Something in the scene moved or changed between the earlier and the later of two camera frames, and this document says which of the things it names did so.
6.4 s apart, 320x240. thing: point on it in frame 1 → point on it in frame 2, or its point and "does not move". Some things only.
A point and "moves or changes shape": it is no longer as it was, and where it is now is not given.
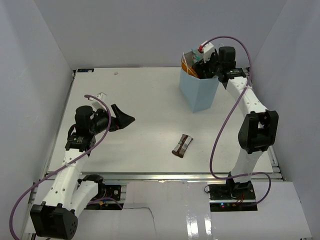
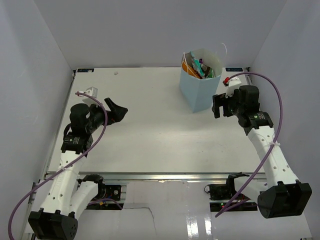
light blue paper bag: [201, 93] does not move
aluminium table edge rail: [176, 176] does not move
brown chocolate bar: [181, 146] moves or changes shape
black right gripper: [201, 67] → [221, 100]
